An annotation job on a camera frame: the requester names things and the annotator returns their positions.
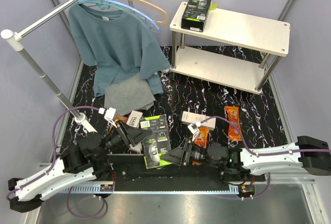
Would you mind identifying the aluminium rail frame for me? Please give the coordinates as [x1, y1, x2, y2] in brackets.
[264, 164, 315, 184]

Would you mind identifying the orange snack packet right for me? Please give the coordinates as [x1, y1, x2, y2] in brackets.
[225, 106, 243, 142]

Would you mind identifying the metal clothes rack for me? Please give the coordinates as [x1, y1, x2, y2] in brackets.
[0, 0, 130, 134]

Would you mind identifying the white Harry's box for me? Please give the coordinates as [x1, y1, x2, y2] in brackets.
[126, 110, 143, 128]

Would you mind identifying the orange snack packet left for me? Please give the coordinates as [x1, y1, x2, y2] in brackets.
[108, 116, 128, 133]

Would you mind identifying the grey folded cloth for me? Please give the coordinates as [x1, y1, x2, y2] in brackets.
[104, 73, 156, 116]

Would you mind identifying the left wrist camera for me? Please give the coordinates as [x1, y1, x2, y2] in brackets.
[98, 108, 117, 128]

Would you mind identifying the white two-tier shelf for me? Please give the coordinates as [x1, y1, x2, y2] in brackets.
[170, 2, 291, 95]

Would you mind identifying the long white cosmetic box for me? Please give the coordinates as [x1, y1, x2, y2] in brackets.
[179, 111, 216, 131]

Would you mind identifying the black green razor box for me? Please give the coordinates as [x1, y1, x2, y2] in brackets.
[140, 114, 171, 169]

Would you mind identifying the teal t-shirt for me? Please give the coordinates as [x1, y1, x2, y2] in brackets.
[68, 3, 171, 97]

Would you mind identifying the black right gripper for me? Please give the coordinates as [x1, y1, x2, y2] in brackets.
[161, 138, 220, 168]

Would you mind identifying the orange snack packet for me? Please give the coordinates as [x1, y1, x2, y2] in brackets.
[225, 106, 243, 142]
[108, 116, 128, 133]
[194, 127, 209, 148]

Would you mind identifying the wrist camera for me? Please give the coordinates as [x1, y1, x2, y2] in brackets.
[98, 108, 117, 128]
[188, 122, 201, 141]

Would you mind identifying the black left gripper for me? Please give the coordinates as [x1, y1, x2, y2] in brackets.
[95, 120, 152, 160]

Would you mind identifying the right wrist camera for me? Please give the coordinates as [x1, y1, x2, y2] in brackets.
[188, 122, 201, 141]

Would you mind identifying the black marble pattern mat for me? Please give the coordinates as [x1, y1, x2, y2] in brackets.
[60, 65, 290, 152]

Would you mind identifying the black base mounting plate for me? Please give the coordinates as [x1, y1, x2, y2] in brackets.
[107, 154, 252, 192]

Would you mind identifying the black razor box on shelf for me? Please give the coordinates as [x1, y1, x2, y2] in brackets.
[181, 0, 212, 32]

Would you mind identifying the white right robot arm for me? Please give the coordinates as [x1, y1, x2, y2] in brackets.
[160, 136, 330, 181]

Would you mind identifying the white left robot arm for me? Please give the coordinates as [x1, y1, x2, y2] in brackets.
[8, 121, 152, 213]

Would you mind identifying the blue plastic hanger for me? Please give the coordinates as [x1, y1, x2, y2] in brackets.
[77, 0, 161, 33]

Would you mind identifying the white slotted cable duct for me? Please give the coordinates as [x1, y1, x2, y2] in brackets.
[45, 181, 114, 194]

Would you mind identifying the orange snack packet middle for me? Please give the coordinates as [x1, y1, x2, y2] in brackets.
[194, 127, 209, 148]

